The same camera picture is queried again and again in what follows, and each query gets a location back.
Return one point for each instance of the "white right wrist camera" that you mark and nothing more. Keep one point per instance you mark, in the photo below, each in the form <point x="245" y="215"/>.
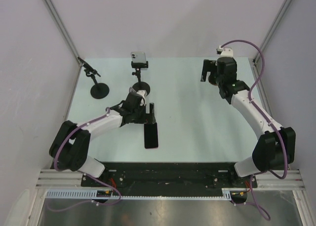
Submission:
<point x="225" y="51"/>

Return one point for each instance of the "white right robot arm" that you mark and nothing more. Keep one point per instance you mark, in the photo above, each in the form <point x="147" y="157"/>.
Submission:
<point x="275" y="145"/>

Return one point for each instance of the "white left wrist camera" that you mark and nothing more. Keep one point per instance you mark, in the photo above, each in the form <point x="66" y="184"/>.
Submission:
<point x="139" y="93"/>

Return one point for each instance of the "white corner frame post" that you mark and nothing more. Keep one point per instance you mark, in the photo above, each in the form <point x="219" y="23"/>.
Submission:
<point x="275" y="24"/>

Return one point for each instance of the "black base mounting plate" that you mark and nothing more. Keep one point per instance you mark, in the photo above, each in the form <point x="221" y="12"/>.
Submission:
<point x="170" y="179"/>

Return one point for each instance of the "white phone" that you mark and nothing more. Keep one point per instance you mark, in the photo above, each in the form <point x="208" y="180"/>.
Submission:
<point x="138" y="57"/>

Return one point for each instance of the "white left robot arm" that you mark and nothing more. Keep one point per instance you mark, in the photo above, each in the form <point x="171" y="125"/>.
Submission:
<point x="70" y="146"/>

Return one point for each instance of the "pink phone black screen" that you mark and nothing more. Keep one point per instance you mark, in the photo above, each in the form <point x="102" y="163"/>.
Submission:
<point x="151" y="136"/>

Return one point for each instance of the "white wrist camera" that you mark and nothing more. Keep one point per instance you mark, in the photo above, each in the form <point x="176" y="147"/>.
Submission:
<point x="225" y="51"/>
<point x="139" y="93"/>

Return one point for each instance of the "left aluminium frame post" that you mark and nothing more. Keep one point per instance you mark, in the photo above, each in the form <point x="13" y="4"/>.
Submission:
<point x="62" y="28"/>

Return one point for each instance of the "empty black phone stand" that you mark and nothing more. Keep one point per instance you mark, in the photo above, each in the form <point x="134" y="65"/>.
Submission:
<point x="98" y="90"/>

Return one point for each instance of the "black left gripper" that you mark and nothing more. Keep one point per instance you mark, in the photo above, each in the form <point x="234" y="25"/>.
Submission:
<point x="146" y="117"/>

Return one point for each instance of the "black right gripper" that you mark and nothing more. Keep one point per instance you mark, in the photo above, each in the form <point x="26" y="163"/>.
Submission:
<point x="210" y="66"/>

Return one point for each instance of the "black tripod phone stand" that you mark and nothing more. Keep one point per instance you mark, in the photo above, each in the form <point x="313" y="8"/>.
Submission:
<point x="140" y="85"/>

